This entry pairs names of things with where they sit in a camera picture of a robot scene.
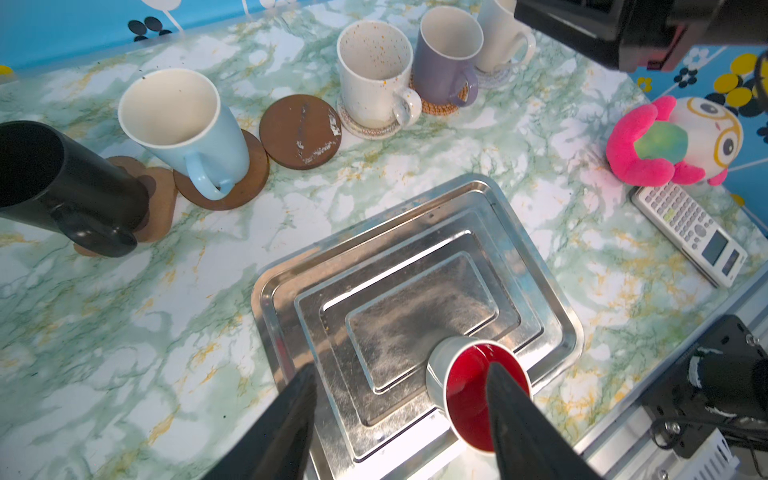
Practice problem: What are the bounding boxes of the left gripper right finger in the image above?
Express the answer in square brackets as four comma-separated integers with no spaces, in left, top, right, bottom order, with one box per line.
[486,363,600,480]

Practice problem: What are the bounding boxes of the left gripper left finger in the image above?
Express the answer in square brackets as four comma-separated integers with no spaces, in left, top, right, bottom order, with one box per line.
[205,364,317,479]

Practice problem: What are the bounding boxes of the red inside mug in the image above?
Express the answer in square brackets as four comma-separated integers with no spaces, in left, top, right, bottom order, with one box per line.
[425,336,531,455]

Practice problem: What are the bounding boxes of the dark brown round coaster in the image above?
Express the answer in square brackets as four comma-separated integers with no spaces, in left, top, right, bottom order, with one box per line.
[173,129,270,211]

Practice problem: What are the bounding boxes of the scratched brown round coaster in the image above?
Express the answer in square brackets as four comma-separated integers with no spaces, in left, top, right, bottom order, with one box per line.
[259,94,342,170]

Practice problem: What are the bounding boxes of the white mug blue handle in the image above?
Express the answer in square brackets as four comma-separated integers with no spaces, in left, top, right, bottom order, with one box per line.
[118,68,250,201]

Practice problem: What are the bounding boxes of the woven rattan coaster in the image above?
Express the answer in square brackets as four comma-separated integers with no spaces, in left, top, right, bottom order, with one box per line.
[409,75,469,117]

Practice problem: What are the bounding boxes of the black mug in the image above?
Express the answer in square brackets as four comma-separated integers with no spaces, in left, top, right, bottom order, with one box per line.
[1,120,149,258]

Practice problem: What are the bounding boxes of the grey blue knitted coaster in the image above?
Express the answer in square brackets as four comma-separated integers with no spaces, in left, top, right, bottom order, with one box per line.
[474,61,517,90]

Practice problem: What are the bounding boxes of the purple mug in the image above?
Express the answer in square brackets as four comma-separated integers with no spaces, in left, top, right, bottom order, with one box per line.
[412,6,484,108]

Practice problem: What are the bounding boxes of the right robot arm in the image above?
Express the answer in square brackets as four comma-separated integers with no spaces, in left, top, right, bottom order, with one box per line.
[514,0,767,73]

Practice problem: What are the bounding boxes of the paw shaped cork coaster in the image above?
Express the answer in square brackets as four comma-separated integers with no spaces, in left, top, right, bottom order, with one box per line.
[51,156,177,258]

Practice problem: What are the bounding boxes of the metal tray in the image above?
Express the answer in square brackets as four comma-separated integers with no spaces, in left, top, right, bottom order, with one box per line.
[251,174,584,479]

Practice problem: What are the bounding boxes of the white calculator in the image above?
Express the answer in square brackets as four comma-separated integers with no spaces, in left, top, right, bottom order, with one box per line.
[629,184,748,288]

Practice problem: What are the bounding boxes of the pink plush toy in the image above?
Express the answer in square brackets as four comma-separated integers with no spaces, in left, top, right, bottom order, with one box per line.
[606,96,744,187]

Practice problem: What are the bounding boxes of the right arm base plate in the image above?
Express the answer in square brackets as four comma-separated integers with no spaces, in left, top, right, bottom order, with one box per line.
[641,315,767,459]

